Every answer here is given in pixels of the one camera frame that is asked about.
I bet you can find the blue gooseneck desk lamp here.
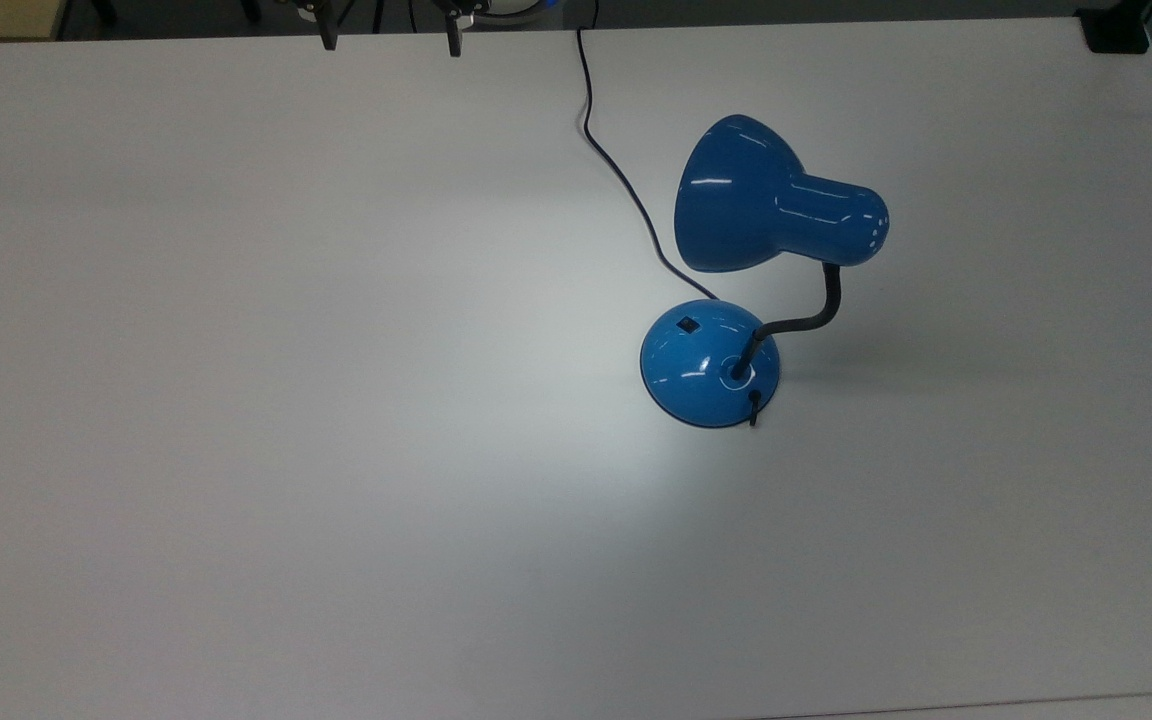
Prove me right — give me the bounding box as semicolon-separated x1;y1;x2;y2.
639;113;891;430

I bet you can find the black table clamp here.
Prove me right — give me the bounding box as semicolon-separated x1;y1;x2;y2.
1075;0;1152;55

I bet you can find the black lamp power cord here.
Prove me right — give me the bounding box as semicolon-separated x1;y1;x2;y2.
574;0;722;302

